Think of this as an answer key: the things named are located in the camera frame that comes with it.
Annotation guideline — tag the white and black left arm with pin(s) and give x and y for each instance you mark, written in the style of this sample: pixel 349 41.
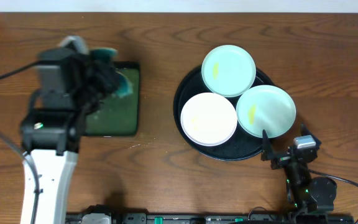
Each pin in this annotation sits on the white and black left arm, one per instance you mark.
pixel 51 140

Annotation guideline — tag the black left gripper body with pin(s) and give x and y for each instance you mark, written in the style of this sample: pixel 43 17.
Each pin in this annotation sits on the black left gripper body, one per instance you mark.
pixel 103 78

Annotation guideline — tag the white pinkish plate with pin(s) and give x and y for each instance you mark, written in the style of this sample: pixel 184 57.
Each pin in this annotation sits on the white pinkish plate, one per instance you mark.
pixel 208 119

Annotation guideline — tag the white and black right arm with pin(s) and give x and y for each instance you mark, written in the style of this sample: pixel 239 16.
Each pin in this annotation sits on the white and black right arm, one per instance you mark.
pixel 310 196

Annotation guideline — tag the mint green plate right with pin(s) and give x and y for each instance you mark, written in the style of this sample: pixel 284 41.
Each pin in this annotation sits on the mint green plate right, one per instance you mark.
pixel 266 108

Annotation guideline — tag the mint green plate top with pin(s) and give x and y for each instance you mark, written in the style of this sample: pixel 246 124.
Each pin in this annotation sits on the mint green plate top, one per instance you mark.
pixel 228 70

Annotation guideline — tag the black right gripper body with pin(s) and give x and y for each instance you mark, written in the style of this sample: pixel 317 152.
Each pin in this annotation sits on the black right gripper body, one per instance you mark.
pixel 282 158

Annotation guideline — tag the mint green plate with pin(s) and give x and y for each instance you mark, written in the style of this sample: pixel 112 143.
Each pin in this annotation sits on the mint green plate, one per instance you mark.
pixel 266 108
pixel 228 70

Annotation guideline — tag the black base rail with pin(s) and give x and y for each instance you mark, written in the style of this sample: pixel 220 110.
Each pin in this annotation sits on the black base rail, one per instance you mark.
pixel 102 214

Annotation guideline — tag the green and yellow sponge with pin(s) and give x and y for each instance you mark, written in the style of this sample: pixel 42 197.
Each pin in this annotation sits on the green and yellow sponge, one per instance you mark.
pixel 123 85

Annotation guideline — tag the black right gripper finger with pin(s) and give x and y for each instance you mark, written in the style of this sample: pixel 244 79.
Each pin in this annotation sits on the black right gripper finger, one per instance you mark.
pixel 305 131
pixel 267 150

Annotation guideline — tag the black rectangular tray green liquid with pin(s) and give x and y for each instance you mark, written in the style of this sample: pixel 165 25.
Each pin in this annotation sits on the black rectangular tray green liquid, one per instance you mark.
pixel 117 116

